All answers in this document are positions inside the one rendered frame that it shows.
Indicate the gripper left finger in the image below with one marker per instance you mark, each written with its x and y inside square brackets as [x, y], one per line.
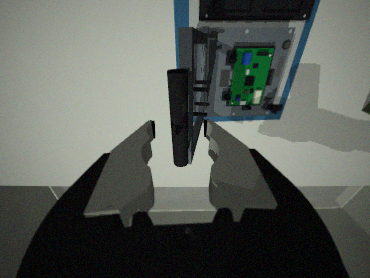
[117, 185]

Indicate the green circuit board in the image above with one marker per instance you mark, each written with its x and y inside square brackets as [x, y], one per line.
[249, 75]

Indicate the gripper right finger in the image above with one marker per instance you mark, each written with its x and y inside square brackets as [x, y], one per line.
[257, 193]

